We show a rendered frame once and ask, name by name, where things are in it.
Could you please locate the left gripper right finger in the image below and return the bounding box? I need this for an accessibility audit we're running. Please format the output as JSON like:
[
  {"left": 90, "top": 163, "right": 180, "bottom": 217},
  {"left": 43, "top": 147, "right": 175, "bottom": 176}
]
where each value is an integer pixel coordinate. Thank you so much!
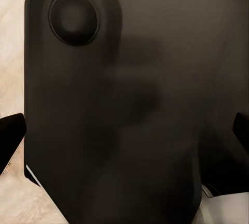
[{"left": 232, "top": 113, "right": 249, "bottom": 154}]

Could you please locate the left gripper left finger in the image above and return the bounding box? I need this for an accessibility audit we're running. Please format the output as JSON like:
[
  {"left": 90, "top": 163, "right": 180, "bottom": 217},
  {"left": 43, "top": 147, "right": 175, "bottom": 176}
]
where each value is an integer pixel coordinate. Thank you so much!
[{"left": 0, "top": 113, "right": 27, "bottom": 175}]

